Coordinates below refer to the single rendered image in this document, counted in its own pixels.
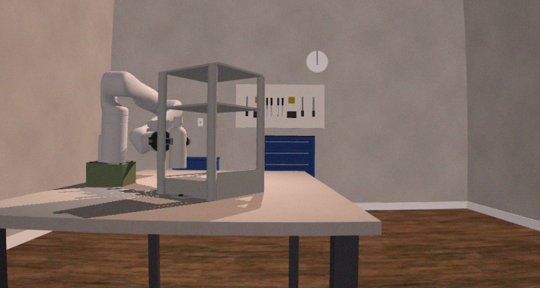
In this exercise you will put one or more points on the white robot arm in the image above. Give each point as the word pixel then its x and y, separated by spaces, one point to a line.
pixel 112 147

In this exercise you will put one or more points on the beige bottle with grey cap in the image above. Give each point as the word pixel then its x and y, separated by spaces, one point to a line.
pixel 178 150

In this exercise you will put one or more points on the grey open shelving unit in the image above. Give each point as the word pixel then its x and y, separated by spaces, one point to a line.
pixel 204 185

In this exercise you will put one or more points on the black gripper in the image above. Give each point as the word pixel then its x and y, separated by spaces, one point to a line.
pixel 169 141

